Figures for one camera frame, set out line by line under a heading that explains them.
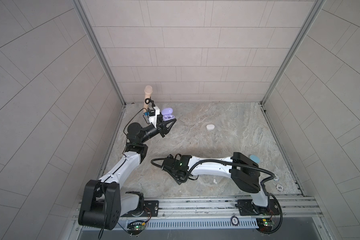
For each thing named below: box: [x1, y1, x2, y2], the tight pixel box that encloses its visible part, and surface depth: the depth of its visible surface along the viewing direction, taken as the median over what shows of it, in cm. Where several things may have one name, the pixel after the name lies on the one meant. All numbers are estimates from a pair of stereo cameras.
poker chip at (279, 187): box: [275, 183, 284, 192], surface depth 80 cm
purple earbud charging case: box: [161, 108, 175, 121], surface depth 70 cm
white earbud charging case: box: [206, 124, 215, 131], surface depth 104 cm
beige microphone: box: [143, 85, 153, 112], surface depth 89 cm
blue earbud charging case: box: [249, 154, 261, 164], surface depth 90 cm
